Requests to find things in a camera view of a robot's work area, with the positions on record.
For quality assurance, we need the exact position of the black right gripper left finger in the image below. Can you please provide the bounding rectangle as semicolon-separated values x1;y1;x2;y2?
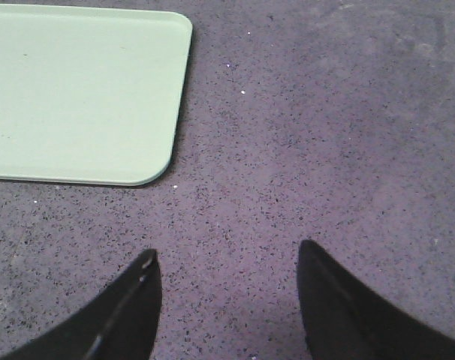
0;249;162;359

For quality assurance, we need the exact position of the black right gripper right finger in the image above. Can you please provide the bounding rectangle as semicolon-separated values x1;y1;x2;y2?
297;240;455;359

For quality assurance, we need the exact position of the light green tray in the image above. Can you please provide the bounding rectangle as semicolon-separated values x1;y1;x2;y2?
0;4;193;186

